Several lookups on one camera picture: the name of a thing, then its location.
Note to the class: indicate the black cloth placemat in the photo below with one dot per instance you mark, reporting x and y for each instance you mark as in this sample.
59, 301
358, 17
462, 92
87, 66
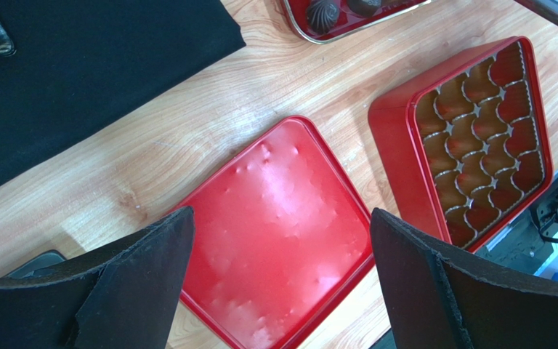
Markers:
82, 65

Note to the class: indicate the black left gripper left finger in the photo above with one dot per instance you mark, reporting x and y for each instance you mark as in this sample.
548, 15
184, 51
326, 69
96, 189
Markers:
121, 295

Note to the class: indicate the red chocolate box with tray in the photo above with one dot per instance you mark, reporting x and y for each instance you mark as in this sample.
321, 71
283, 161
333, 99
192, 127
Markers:
464, 145

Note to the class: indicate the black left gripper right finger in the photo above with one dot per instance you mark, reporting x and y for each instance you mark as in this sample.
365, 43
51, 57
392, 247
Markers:
440, 296

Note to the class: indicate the red tin lid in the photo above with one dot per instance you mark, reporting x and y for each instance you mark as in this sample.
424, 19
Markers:
281, 238

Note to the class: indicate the turquoise glazed dark plate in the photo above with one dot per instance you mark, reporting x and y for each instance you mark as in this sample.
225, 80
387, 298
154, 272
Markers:
44, 260

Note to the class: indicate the red chocolate serving tray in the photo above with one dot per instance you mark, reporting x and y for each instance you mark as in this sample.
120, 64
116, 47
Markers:
348, 23

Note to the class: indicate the dark swirl chocolate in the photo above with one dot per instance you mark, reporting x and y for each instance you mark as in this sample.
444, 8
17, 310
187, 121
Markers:
322, 16

